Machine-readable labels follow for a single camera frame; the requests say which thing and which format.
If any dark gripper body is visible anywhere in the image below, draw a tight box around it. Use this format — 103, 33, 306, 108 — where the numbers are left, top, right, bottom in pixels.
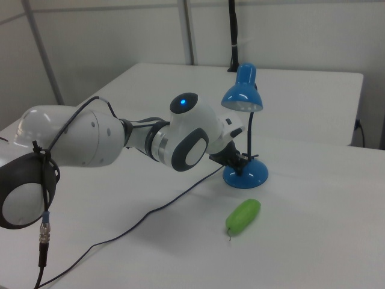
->
209, 140, 239, 167

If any blue desk lamp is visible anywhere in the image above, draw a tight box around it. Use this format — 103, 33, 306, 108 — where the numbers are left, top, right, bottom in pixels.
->
221, 62, 269, 190

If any green toy cucumber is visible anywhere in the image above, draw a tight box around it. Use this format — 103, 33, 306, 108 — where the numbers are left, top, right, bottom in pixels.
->
225, 198, 262, 242

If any black clamp-on stand pole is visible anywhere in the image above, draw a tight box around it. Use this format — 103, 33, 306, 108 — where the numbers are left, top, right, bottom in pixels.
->
227, 0, 242, 73

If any dark lamp power cable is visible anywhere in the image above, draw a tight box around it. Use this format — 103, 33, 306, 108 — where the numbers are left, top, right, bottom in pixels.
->
35, 164, 226, 289

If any black wall-plugged cable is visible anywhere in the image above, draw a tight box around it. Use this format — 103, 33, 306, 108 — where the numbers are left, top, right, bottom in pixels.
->
354, 119, 366, 149

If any grey arm cable with connector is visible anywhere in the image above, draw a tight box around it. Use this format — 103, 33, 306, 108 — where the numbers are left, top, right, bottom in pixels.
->
31, 96, 122, 289

